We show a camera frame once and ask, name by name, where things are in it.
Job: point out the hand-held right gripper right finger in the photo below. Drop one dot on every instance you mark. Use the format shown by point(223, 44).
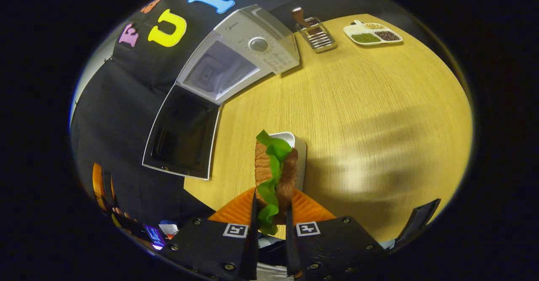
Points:
point(291, 247)

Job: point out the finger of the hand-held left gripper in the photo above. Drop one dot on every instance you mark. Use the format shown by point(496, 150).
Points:
point(113, 188)
point(97, 186)

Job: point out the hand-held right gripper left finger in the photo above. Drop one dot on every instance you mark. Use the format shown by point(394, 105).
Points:
point(254, 247)

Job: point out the lettuce sandwich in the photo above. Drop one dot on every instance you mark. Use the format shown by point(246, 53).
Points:
point(273, 171)

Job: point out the white microwave oven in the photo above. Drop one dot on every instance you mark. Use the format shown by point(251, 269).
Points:
point(252, 45)

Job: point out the white ribbed tray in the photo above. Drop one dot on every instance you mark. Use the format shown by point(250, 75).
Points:
point(300, 159)

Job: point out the black flat bar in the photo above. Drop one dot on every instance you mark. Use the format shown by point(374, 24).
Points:
point(419, 222)

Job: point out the white divided seasoning dish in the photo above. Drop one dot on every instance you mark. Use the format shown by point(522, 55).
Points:
point(372, 34)

